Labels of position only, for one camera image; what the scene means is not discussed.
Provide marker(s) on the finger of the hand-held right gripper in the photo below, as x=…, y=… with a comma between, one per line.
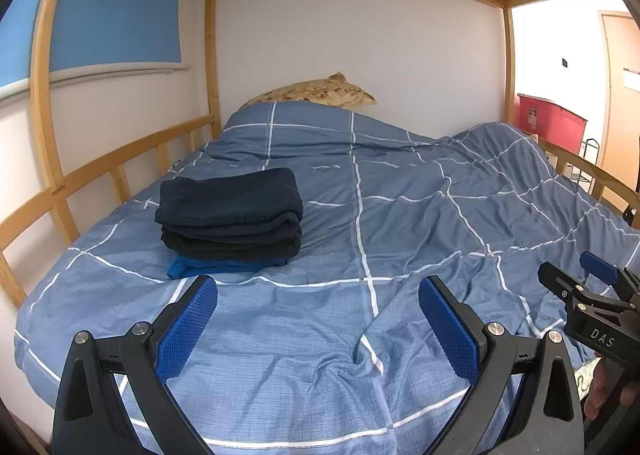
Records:
x=600, y=267
x=555, y=280

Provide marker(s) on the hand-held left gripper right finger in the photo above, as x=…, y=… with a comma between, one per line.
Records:
x=447, y=330

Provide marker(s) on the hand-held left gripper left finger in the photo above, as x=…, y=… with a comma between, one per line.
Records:
x=187, y=330

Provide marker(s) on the navy blue pants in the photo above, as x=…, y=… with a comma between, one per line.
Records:
x=230, y=197

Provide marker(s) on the person's right hand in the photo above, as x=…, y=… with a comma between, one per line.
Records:
x=597, y=395

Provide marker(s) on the floral bed sheet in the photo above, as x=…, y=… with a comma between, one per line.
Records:
x=585, y=377

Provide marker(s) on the bright blue folded garment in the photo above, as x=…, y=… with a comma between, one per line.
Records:
x=220, y=267

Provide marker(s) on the dark grey folded garment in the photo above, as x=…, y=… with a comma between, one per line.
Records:
x=235, y=246

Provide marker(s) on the blue checked duvet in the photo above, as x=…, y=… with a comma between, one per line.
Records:
x=400, y=235

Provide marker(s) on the wooden door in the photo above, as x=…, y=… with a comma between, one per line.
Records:
x=620, y=135

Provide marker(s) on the red storage bin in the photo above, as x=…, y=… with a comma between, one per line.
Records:
x=550, y=127

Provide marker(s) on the white paper sheet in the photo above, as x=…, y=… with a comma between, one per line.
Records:
x=632, y=80

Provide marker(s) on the tan patterned pillow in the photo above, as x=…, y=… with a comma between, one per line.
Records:
x=310, y=92

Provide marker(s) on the blue roller blind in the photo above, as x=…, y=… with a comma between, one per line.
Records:
x=115, y=10

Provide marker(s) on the wooden bunk bed frame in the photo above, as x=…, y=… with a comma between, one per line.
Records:
x=45, y=85

